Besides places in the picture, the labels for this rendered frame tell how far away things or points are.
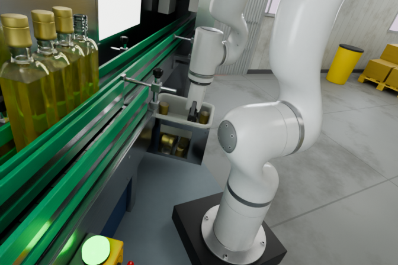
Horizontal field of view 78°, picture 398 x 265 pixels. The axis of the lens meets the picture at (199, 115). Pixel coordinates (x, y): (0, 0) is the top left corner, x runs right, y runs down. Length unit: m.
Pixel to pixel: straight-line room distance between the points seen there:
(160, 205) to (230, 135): 0.49
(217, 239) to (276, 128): 0.40
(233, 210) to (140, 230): 0.32
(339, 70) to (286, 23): 5.18
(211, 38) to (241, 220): 0.49
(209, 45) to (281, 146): 0.38
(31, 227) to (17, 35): 0.28
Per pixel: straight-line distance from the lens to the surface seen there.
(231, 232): 0.70
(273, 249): 0.81
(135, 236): 0.82
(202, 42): 0.74
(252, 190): 0.58
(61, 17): 0.57
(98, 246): 0.49
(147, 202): 0.89
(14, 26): 0.48
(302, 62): 0.47
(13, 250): 0.40
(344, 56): 5.57
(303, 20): 0.46
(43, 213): 0.41
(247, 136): 0.45
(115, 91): 0.70
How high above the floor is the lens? 1.44
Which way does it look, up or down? 30 degrees down
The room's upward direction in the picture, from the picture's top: 12 degrees clockwise
